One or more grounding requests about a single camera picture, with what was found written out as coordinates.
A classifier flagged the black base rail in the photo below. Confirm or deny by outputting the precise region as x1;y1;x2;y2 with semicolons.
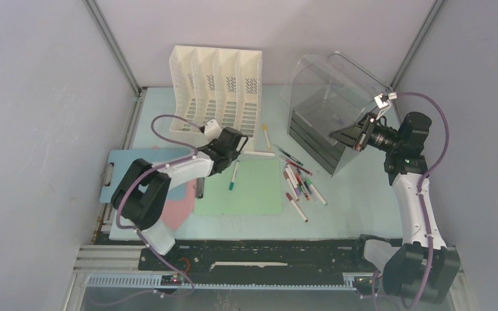
138;238;375;286

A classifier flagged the blue clipboard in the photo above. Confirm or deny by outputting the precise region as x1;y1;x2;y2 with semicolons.
100;147;195;209

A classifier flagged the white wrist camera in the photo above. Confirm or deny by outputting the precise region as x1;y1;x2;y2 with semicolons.
374;92;397;119
203;119;222;140

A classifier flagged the green tipped dark pen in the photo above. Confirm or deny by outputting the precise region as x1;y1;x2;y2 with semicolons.
273;144;303;167

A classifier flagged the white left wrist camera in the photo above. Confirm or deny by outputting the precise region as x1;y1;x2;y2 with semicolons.
203;119;222;140

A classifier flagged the dark red pen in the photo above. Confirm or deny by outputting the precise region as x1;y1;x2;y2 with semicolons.
285;159;313;176

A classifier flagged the brown capped white marker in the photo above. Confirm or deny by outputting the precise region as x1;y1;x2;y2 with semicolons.
283;170;299;202

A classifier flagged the red capped white marker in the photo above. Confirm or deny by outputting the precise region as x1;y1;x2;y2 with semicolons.
285;193;309;223

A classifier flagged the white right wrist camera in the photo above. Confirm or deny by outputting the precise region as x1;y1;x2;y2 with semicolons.
374;92;397;119

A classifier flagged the transparent grey drawer box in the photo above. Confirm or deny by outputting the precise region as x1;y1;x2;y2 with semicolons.
282;52;393;176

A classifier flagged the white marker pen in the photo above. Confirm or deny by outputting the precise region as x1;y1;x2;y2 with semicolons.
243;150;276;157

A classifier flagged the white file organizer rack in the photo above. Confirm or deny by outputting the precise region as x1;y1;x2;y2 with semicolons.
169;45;263;151

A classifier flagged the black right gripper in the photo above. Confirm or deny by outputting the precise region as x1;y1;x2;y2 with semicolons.
327;112;401;152

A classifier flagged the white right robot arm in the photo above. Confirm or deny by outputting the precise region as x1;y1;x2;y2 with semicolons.
329;112;460;304

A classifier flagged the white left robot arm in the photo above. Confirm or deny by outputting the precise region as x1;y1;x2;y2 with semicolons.
111;127;249;270

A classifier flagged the teal capped white marker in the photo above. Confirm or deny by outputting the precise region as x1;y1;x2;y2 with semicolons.
228;160;240;191

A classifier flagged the green capped white marker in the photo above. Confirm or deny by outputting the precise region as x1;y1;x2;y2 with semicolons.
305;178;327;205

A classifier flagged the pink paper sheet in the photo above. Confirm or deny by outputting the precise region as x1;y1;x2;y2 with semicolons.
161;179;196;230

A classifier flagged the yellow capped pen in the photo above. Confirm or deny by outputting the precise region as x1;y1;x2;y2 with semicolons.
262;124;272;150

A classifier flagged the green clipboard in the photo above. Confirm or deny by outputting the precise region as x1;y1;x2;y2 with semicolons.
194;159;283;216

